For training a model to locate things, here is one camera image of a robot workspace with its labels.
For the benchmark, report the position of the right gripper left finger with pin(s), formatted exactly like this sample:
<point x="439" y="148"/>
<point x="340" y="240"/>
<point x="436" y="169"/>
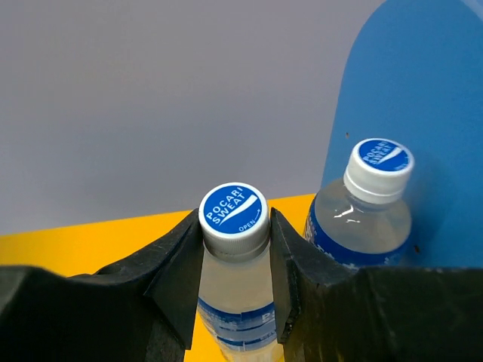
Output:
<point x="140" y="308"/>

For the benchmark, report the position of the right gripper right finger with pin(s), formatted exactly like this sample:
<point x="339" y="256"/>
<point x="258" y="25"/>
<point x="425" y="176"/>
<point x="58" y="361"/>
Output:
<point x="325" y="311"/>

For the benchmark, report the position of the Pocari Sweat bottle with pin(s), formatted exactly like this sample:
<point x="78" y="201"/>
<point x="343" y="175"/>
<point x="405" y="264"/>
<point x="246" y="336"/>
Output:
<point x="361" y="219"/>
<point x="235" y="300"/>

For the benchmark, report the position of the blue and yellow wooden shelf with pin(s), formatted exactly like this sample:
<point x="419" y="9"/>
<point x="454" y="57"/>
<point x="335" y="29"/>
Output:
<point x="117" y="116"/>

